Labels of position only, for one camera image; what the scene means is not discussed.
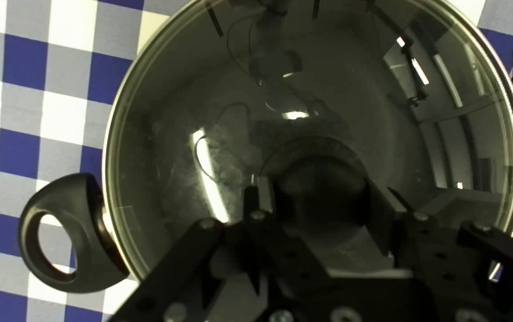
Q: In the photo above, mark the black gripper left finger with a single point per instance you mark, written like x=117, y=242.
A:
x=209, y=274

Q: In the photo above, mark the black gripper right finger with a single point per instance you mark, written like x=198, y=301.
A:
x=477, y=274

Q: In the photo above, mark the black cooking pot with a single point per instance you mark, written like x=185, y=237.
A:
x=83, y=199

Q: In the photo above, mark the blue white checkered tablecloth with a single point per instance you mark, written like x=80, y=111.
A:
x=24, y=108

